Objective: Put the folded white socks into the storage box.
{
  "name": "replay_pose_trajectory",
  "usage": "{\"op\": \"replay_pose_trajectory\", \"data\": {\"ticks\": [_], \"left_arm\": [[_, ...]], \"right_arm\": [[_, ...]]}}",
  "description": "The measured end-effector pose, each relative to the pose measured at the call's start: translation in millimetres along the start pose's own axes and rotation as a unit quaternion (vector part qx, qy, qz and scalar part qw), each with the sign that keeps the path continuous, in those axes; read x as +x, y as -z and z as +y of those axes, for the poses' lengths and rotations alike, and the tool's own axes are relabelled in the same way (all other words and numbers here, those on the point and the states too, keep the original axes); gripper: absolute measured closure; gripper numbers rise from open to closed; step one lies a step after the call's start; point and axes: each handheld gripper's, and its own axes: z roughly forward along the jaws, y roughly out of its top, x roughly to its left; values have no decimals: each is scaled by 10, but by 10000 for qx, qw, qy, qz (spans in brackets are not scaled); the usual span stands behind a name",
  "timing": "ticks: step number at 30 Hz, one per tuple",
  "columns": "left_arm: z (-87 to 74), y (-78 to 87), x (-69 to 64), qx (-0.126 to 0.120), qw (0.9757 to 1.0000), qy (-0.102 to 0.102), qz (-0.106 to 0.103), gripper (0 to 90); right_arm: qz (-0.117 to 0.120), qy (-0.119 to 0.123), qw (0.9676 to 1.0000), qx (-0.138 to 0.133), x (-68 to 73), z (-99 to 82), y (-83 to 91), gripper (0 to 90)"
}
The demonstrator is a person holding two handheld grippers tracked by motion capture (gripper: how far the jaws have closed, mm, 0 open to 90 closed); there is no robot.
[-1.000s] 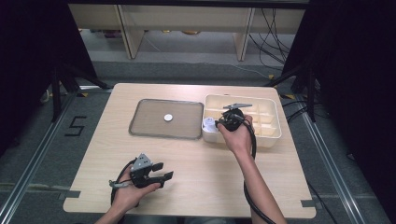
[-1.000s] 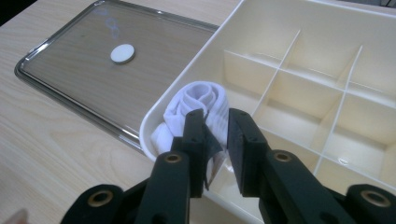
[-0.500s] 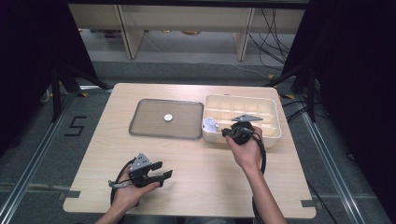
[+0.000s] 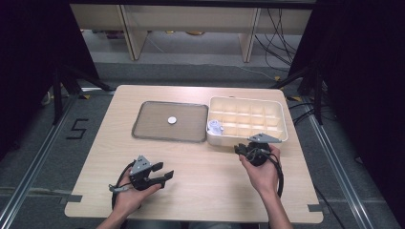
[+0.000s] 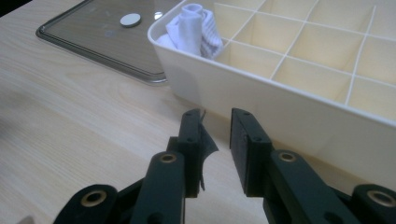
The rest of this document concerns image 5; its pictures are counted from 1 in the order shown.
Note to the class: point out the grey transparent box lid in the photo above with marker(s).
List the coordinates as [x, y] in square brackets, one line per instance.
[93, 37]

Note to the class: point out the white compartment storage box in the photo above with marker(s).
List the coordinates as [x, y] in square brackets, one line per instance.
[280, 118]

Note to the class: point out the small white round disc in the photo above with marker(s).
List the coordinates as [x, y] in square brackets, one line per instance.
[130, 20]

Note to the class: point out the white sock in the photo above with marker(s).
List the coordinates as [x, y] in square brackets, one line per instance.
[190, 31]

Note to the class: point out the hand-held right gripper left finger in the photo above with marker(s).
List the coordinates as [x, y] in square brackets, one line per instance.
[191, 146]

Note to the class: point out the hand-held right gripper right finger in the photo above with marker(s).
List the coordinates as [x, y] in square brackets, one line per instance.
[252, 155]

